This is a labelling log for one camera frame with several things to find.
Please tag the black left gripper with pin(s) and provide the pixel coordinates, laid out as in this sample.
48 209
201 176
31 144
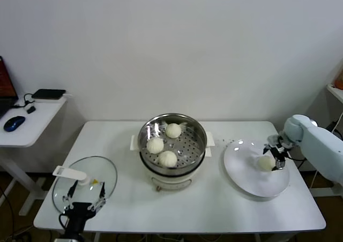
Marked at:
79 210

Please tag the white side desk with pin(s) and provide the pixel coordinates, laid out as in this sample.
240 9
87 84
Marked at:
26 131

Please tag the flat black box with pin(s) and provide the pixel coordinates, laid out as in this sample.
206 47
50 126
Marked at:
48 94

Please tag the white steamed baozi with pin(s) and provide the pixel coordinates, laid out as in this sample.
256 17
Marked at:
155 145
167 159
172 130
264 163

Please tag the blue computer mouse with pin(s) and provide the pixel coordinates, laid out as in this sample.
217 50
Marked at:
14 123

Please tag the black laptop with red screen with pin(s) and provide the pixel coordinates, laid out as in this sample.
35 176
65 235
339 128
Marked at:
6 86

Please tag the orange object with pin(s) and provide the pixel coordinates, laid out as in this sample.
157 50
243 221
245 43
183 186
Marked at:
339 80

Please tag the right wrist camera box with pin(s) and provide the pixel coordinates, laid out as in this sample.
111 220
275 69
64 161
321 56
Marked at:
273 139

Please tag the perforated steel steamer basket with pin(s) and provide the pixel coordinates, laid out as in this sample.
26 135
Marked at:
187 145

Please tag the white round plate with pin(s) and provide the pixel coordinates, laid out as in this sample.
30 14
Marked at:
241 172

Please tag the white electric cooker pot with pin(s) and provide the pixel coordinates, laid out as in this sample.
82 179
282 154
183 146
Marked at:
171 181

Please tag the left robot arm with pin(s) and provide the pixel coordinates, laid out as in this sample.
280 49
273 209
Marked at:
72 234

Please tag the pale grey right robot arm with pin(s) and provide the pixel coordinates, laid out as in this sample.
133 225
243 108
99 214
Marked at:
321 148

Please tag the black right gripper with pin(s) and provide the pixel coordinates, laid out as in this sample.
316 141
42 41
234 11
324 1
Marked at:
282 147

